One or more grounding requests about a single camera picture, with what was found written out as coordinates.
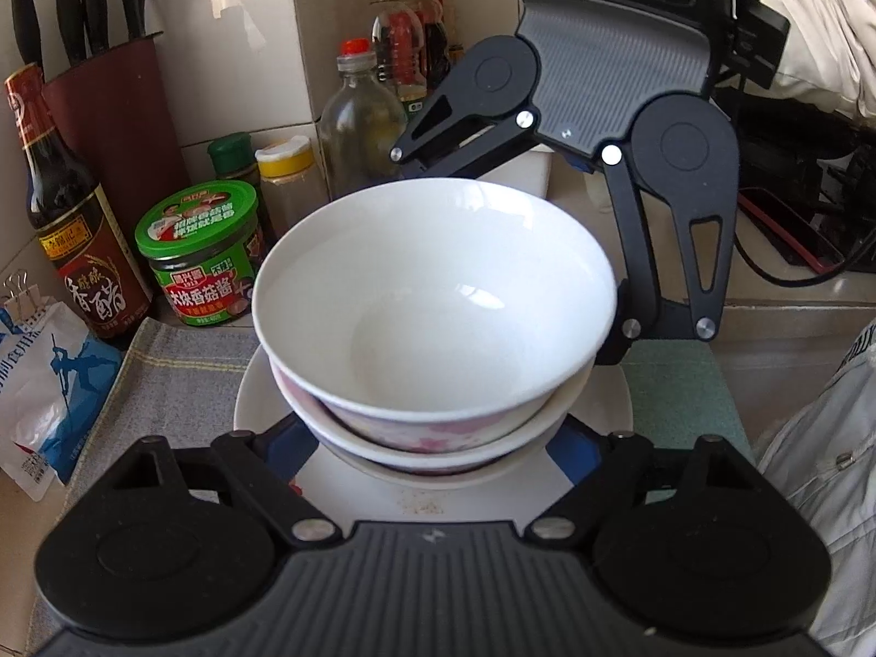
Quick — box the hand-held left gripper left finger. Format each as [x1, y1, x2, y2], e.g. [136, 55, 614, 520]
[130, 417, 342, 547]

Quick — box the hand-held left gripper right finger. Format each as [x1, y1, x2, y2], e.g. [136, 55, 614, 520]
[526, 417, 750, 543]

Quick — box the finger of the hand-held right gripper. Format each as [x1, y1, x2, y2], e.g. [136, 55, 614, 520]
[594, 146, 738, 366]
[389, 61, 539, 180]

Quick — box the white floral plate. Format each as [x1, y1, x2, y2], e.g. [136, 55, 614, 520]
[234, 345, 634, 522]

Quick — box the white plastic box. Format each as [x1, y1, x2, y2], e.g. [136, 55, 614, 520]
[475, 149, 552, 203]

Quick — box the clear bottle red cap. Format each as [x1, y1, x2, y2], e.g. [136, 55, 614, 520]
[318, 37, 410, 201]

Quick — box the grey green checked towel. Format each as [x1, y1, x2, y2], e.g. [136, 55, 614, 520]
[65, 318, 757, 528]

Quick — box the yellow cap spice jar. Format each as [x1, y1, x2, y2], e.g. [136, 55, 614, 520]
[255, 137, 331, 235]

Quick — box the green lid sauce jar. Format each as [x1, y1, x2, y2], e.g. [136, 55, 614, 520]
[135, 180, 268, 328]

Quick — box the green cap spice jar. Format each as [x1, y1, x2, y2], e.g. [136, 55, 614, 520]
[207, 132, 267, 187]

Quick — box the white blue salt bag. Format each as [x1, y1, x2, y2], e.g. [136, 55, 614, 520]
[0, 294, 125, 504]

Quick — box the person's white jacket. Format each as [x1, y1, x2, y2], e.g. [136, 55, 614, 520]
[753, 321, 876, 657]

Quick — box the dark vinegar bottle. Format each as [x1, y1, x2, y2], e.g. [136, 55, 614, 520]
[5, 63, 153, 339]

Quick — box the dark red knife block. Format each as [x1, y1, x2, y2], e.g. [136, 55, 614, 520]
[42, 31, 193, 240]

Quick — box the black cable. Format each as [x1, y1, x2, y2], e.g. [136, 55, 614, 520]
[732, 219, 853, 289]

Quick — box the black knife handle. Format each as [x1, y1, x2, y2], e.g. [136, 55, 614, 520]
[80, 0, 112, 56]
[10, 0, 44, 76]
[55, 0, 87, 64]

